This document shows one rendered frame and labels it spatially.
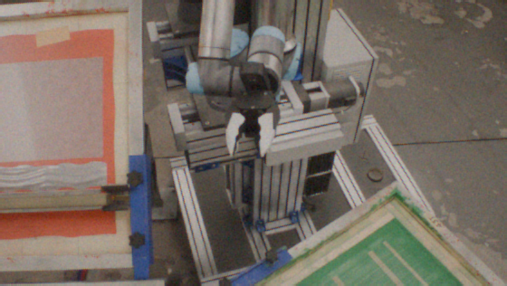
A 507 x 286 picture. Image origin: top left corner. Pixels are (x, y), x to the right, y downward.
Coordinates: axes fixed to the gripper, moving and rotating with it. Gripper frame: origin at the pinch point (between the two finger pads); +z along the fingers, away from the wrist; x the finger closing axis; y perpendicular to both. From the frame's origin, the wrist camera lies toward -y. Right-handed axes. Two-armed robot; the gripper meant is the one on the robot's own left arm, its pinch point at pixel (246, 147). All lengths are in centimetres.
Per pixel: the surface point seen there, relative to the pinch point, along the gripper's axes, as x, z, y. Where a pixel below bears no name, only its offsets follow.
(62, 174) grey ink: 60, -18, 34
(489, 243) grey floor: -103, -90, 184
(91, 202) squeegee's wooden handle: 46, -8, 32
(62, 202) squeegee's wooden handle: 54, -7, 31
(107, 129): 49, -32, 30
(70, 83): 61, -41, 20
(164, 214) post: 80, -85, 158
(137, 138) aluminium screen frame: 39, -29, 30
